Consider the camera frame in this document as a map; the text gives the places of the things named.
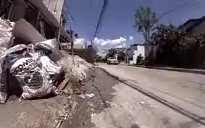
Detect overhead wires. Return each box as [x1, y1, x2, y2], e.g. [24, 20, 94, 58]
[64, 0, 110, 42]

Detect brown rolled material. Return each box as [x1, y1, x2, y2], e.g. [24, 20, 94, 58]
[10, 17, 48, 46]

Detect robot's own part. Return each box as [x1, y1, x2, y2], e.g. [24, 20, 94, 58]
[129, 123, 141, 128]

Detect building with dark roof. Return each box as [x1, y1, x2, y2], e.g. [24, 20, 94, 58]
[177, 14, 205, 38]

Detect concrete building with balcony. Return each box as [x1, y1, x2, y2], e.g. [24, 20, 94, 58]
[0, 0, 74, 52]

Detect grey concrete road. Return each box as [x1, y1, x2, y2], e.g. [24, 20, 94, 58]
[0, 62, 205, 128]

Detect pale car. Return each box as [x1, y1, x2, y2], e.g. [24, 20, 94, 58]
[106, 56, 120, 66]

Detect dark hedge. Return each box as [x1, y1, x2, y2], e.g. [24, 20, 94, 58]
[145, 23, 205, 68]

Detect rubble pile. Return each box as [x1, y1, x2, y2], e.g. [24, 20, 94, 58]
[55, 54, 96, 98]

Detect white building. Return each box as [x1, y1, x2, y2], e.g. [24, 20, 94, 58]
[125, 43, 148, 66]

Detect white printed sack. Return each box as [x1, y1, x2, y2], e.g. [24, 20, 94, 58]
[4, 42, 65, 101]

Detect tall tree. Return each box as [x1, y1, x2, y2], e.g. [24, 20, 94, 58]
[133, 6, 160, 45]

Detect pole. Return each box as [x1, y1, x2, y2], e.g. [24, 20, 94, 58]
[69, 23, 76, 65]

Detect concrete kerb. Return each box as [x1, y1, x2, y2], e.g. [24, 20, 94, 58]
[129, 63, 205, 76]

